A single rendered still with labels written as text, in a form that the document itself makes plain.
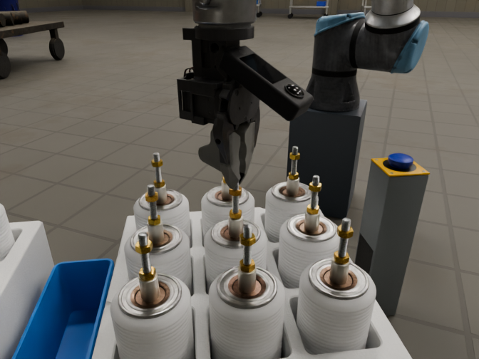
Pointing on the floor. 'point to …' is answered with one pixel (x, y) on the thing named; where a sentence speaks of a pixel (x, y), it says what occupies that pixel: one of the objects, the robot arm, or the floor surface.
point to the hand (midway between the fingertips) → (239, 179)
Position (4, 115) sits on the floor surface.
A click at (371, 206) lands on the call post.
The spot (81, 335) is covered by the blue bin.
